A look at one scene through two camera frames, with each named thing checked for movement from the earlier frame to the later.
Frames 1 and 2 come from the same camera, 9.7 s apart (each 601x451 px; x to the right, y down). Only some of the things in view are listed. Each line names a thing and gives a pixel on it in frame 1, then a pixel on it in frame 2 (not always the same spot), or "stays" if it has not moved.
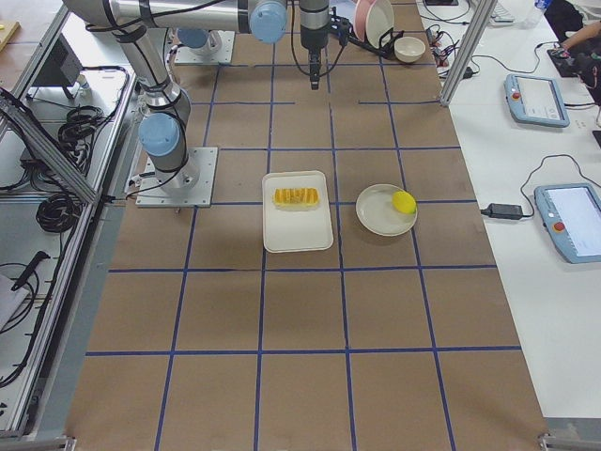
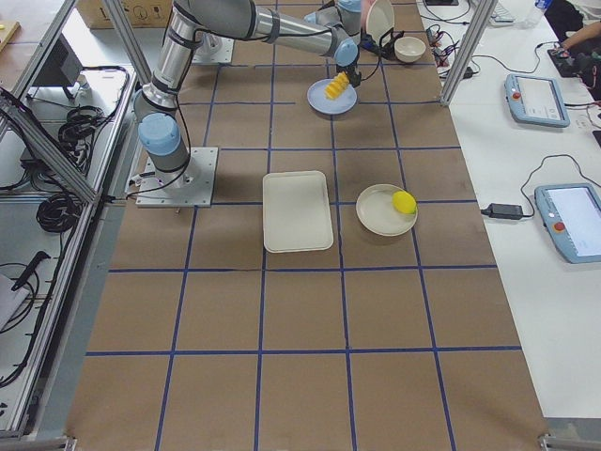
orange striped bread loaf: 296,196 -> 335,87
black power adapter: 503,211 stays
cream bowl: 408,49 stays
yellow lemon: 404,202 stays
